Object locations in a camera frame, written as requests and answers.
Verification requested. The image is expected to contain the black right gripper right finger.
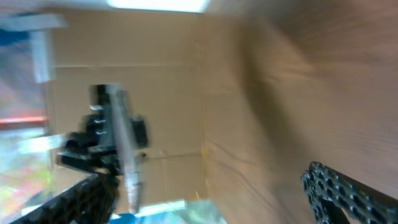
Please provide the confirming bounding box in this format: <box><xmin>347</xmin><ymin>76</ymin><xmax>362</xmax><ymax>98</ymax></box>
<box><xmin>301</xmin><ymin>161</ymin><xmax>397</xmax><ymax>224</ymax></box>

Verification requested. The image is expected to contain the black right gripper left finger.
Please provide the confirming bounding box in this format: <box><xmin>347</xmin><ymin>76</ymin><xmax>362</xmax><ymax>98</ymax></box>
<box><xmin>12</xmin><ymin>172</ymin><xmax>120</xmax><ymax>224</ymax></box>

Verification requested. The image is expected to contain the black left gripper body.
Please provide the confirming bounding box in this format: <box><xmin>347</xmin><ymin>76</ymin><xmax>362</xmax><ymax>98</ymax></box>
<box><xmin>57</xmin><ymin>83</ymin><xmax>149</xmax><ymax>174</ymax></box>

